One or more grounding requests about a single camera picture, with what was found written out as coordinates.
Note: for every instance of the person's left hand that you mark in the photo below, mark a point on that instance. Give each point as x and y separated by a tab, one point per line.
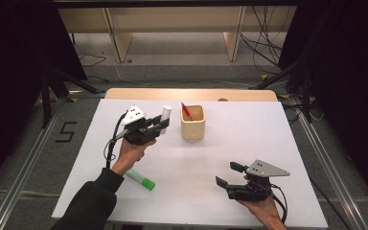
127	156

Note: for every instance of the red pen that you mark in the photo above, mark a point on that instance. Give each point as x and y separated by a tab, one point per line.
186	110

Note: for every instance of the green marker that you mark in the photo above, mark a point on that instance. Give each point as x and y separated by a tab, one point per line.
140	180

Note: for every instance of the beige square pen cup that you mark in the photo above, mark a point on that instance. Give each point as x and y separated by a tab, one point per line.
193	131

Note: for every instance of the aluminium floor rail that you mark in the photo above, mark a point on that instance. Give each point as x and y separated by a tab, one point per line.
329	159
22	179

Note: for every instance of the light wooden bench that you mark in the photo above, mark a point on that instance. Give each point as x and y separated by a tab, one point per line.
172	19

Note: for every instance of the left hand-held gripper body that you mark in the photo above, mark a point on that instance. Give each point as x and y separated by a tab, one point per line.
134	116

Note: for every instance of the white table cover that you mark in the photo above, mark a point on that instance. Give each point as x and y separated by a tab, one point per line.
204	166

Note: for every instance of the person's right hand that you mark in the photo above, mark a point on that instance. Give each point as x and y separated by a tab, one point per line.
265	212

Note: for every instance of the black curtain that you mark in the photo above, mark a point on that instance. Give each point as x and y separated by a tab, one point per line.
354	80
12	80

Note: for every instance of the white glue stick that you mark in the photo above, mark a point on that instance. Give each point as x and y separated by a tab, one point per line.
166	112

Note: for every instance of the black metal stand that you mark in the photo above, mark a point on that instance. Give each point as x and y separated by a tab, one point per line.
46	102
306	96

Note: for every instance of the light wooden table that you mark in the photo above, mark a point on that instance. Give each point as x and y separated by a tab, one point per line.
172	94

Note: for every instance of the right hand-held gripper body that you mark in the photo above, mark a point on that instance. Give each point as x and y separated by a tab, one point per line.
265	169

